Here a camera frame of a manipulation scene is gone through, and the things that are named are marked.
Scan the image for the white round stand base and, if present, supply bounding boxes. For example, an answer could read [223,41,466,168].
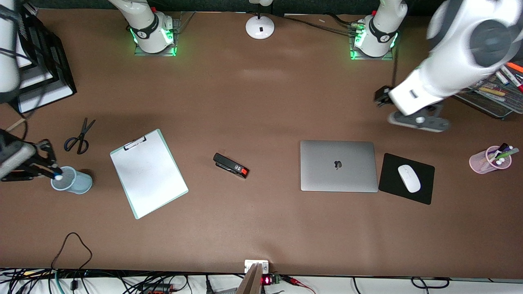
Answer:
[245,0,275,40]

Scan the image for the light blue mesh cup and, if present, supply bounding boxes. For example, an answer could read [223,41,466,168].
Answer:
[51,166,93,195]

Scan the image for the white mounting bracket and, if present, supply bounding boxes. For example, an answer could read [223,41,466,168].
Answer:
[244,260,269,274]

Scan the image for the black table cable bundle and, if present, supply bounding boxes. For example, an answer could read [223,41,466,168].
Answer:
[282,13,362,36]

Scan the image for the white paper sheet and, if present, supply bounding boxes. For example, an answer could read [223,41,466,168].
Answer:
[111,132,188,218]

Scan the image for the red and white marker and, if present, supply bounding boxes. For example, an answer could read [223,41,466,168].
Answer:
[501,65,523,94]

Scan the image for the black and orange connector block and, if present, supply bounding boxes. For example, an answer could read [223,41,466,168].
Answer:
[139,284,173,294]

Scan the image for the black stapler with red tip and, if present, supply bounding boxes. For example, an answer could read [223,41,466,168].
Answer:
[213,153,250,179]

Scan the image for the grey mesh marker tray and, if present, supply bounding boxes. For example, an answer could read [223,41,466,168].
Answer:
[454,61,523,120]

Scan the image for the yellow marker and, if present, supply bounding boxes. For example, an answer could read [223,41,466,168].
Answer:
[478,86,507,97]

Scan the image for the silver laptop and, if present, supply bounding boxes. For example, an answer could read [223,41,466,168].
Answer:
[300,140,379,193]

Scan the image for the light green clipboard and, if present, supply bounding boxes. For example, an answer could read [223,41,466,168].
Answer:
[110,129,189,220]

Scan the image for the grey camera post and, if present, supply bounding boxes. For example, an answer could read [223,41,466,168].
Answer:
[236,263,263,294]

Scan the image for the thin black looped cable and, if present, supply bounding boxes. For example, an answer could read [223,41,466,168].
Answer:
[51,232,93,271]

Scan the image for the tangled black cables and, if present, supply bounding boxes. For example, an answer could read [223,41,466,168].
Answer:
[0,267,188,294]

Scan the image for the white computer mouse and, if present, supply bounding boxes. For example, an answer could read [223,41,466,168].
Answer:
[398,165,421,193]

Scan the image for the pink mesh pen cup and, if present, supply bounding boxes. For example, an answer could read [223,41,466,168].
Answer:
[469,146,512,175]

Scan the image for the black stacked document tray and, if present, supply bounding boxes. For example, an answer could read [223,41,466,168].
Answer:
[16,2,77,114]

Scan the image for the black mouse pad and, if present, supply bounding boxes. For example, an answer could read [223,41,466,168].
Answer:
[378,153,435,205]

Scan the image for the red wire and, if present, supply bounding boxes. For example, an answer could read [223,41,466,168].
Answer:
[282,276,316,294]

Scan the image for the black handled scissors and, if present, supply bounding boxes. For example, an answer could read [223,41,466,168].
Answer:
[64,118,96,155]

